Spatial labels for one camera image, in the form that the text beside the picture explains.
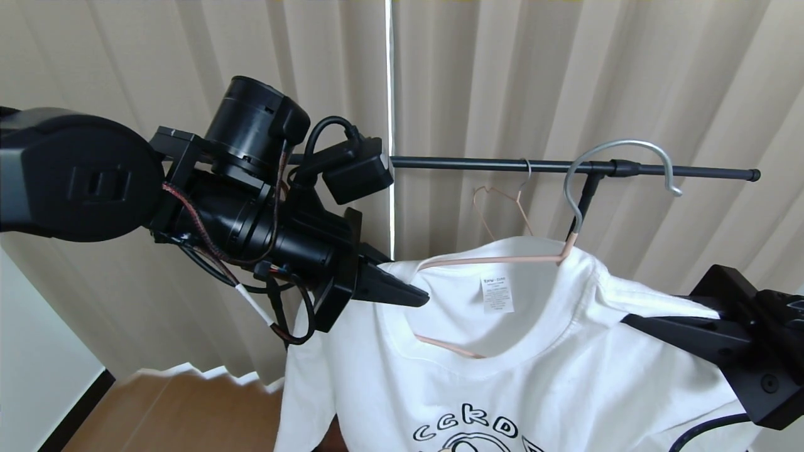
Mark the black clothes rack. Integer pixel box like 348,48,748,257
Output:
389,156,761,240

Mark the black cable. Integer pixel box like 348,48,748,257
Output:
669,413,751,452

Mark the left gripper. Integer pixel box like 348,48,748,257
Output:
276,208,432,333

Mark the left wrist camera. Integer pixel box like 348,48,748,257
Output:
292,116,395,206

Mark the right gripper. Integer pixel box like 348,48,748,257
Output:
689,265,804,431

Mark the pink clothes hanger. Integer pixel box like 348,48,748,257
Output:
472,159,535,239
415,139,683,360

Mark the white printed t-shirt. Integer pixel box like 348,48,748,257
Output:
274,237,764,452

